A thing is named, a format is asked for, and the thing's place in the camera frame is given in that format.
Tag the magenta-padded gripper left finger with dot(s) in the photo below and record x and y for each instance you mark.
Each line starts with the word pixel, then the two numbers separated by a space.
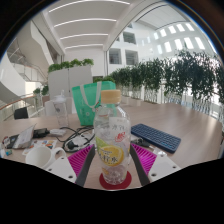
pixel 63 166

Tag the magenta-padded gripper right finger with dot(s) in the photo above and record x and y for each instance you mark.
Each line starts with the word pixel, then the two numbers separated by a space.
pixel 163 165

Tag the clear lemon drink bottle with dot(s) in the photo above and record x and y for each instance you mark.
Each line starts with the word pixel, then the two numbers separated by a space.
pixel 112 140

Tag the white cup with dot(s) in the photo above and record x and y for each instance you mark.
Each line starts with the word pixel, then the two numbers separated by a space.
pixel 41 156

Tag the dark blue keyboard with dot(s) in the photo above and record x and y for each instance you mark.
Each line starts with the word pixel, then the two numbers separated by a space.
pixel 156 136

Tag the colourful printed mouse pad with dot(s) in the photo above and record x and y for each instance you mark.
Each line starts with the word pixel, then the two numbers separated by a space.
pixel 43 144

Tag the black power adapter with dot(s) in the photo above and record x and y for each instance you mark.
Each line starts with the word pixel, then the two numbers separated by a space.
pixel 41 132

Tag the flat round red coaster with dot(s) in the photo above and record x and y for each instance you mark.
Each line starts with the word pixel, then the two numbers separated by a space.
pixel 126 183

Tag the clear lidded tumbler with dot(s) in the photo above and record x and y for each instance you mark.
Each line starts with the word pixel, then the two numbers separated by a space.
pixel 61 111

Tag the black notebook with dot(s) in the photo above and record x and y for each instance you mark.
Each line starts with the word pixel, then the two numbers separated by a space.
pixel 10 141

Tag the green tote bag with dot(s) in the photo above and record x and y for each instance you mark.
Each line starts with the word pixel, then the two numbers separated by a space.
pixel 87 106

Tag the black office chair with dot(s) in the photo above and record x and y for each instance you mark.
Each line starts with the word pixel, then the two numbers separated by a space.
pixel 21 113

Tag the white planter with green plants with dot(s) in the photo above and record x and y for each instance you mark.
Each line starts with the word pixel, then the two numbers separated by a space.
pixel 70 80

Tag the row of green trees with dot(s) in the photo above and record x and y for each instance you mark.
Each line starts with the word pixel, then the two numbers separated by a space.
pixel 173 78

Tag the ceiling light strips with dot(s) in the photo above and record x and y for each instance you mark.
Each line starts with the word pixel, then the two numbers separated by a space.
pixel 85 25

